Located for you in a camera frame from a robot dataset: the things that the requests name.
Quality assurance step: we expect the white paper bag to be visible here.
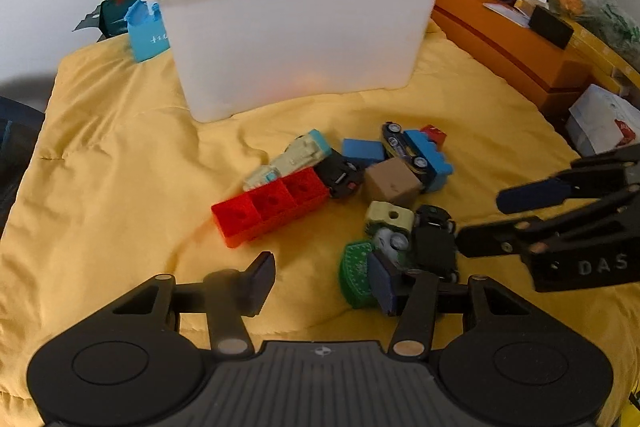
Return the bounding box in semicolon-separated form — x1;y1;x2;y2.
566;84;640;156

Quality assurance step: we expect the red transparent long brick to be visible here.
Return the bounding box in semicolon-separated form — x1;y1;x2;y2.
210;167;330;248

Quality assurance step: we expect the green arch block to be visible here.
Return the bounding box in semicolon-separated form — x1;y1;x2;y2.
338;241;376;309

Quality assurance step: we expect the dark green toy car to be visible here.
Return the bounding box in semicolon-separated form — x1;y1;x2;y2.
373;228;410;269

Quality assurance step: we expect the light blue brick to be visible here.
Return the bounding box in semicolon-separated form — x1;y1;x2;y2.
404;130;454;192

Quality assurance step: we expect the orange long box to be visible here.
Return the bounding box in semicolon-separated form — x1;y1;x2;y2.
432;0;592;117

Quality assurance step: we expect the cream green toy car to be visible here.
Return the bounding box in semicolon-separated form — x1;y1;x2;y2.
364;200;416;237

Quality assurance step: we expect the small red brick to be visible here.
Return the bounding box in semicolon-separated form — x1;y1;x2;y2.
420;124;447;150

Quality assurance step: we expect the tan wooden cube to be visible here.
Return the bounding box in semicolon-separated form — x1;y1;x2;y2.
363;158;423;208

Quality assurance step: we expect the black yellow toy car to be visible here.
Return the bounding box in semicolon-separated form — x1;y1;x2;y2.
381;121;436;192

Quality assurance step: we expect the yellow cloth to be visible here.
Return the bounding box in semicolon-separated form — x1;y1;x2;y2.
0;18;640;427

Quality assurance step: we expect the black red toy car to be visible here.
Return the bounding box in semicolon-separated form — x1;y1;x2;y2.
312;150;363;199

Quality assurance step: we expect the pale glow toy train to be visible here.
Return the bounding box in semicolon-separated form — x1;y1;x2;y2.
243;129;332;192

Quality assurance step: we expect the white plastic bin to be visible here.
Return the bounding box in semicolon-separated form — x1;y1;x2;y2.
144;0;435;122

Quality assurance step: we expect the light blue small box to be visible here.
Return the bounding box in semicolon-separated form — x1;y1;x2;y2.
124;0;169;63

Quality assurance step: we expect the dark green box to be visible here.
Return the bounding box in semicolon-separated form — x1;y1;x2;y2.
74;0;138;40

